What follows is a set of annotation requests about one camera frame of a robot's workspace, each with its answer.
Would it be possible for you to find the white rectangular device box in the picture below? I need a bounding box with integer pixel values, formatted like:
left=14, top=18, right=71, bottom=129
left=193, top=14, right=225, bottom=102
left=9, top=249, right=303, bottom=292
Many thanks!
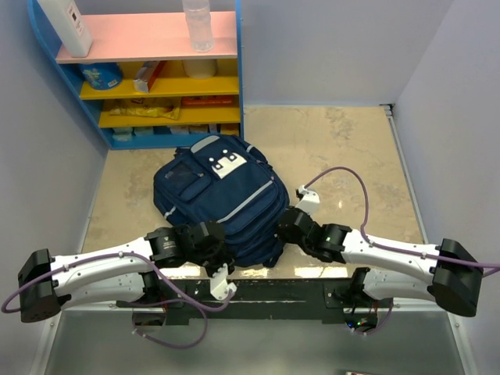
left=38, top=0, right=93, bottom=58

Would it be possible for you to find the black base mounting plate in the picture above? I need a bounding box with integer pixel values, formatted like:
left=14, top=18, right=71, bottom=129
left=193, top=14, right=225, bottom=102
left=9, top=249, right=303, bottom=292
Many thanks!
left=117, top=274, right=391, bottom=325

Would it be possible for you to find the blue snack canister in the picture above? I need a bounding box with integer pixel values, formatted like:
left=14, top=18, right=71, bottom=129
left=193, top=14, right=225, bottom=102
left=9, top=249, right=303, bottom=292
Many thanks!
left=78, top=62, right=123, bottom=91

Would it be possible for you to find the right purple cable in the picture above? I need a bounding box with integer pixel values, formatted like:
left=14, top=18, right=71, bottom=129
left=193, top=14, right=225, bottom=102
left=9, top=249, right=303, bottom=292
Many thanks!
left=304, top=166, right=500, bottom=337

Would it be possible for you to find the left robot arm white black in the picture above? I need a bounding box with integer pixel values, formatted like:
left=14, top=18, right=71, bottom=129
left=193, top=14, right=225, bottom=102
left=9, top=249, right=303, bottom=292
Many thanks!
left=17, top=221, right=237, bottom=323

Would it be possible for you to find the navy blue student backpack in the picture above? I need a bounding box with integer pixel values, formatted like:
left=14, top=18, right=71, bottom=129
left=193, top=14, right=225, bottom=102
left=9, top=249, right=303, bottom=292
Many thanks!
left=153, top=135, right=290, bottom=268

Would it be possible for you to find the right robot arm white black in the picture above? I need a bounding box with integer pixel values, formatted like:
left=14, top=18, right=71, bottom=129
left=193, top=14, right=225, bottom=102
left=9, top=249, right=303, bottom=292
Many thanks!
left=277, top=208, right=484, bottom=317

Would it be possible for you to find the white cylindrical jar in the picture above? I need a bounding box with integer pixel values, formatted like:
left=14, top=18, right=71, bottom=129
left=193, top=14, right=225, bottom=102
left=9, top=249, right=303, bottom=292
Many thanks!
left=182, top=59, right=218, bottom=80

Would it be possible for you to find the blue shelf unit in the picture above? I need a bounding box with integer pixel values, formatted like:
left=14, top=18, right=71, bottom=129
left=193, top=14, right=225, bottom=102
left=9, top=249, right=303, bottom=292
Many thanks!
left=27, top=1, right=245, bottom=150

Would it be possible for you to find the yellow snack packet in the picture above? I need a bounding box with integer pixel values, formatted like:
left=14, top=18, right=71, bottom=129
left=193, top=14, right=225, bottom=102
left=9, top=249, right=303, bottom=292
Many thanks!
left=109, top=98, right=180, bottom=120

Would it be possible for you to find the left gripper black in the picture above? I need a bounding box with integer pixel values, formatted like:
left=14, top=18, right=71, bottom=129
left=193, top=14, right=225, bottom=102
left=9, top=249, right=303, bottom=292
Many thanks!
left=189, top=242, right=234, bottom=283

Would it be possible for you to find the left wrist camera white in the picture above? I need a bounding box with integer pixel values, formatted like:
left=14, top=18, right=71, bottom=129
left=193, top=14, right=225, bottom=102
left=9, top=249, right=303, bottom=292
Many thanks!
left=209, top=263, right=237, bottom=301

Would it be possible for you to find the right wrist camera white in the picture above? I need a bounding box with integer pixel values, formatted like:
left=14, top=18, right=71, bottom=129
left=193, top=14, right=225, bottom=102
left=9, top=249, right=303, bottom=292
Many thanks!
left=295, top=185, right=320, bottom=216

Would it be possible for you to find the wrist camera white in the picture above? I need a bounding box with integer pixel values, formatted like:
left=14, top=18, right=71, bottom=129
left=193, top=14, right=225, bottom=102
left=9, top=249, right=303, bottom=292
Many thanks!
left=295, top=185, right=320, bottom=216
left=209, top=263, right=237, bottom=301

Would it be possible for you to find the aluminium rail frame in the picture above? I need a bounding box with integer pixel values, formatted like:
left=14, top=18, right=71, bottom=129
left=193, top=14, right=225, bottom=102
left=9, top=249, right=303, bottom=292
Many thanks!
left=29, top=103, right=480, bottom=375

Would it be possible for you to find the clear plastic water bottle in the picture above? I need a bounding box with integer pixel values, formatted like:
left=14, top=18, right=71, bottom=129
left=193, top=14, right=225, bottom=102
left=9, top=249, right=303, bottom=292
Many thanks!
left=182, top=0, right=215, bottom=53

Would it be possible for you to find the orange white carton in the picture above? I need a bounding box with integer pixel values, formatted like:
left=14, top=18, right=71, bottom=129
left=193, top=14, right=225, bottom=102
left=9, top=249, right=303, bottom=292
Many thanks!
left=133, top=61, right=165, bottom=94

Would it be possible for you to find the red flat box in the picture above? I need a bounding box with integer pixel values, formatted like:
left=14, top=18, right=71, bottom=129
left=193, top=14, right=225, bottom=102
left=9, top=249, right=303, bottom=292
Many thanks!
left=181, top=95, right=235, bottom=107

